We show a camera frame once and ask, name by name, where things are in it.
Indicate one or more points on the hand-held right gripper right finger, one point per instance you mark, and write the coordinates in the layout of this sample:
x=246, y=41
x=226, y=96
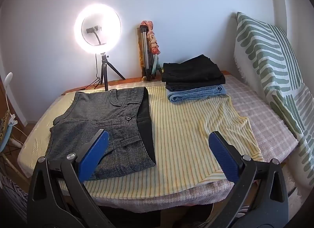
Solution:
x=224, y=155

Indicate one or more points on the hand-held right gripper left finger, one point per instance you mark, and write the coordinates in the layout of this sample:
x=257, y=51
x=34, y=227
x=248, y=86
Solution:
x=94, y=154

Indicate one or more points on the grey tweed pants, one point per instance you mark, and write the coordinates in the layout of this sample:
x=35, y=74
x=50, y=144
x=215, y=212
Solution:
x=110, y=122

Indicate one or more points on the black folded pants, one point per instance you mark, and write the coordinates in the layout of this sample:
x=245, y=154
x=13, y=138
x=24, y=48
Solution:
x=191, y=69
x=196, y=86

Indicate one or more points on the yellow striped blanket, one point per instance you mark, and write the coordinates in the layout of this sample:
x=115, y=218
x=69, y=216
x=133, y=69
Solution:
x=176, y=139

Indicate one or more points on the pink checked blanket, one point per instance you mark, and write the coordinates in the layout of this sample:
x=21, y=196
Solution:
x=265, y=117

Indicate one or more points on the blue folded jeans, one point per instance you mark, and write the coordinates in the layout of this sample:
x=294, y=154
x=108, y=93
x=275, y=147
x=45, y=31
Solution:
x=193, y=94

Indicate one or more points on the orange bed sheet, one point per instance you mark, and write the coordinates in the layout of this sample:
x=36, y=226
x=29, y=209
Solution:
x=127, y=80

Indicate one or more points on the black mini tripod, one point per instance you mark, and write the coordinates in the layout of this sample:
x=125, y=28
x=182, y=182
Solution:
x=105, y=71

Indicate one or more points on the light blue chair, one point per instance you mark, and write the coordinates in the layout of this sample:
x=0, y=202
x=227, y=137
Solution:
x=4, y=142

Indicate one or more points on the striped cloth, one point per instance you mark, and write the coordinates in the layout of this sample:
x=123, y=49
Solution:
x=12, y=196

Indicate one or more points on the yellow patterned cloth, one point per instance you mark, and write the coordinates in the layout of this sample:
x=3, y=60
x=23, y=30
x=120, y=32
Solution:
x=141, y=58

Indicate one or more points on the green patterned pillow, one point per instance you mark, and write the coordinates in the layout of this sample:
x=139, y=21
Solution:
x=269, y=53

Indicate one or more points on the silver folded tripod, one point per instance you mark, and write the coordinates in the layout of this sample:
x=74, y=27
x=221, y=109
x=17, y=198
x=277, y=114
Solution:
x=146, y=53

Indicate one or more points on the white clip lamp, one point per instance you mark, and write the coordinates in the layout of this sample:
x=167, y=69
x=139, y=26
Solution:
x=9, y=78

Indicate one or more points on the black phone holder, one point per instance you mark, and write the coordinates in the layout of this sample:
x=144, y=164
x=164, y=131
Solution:
x=94, y=29

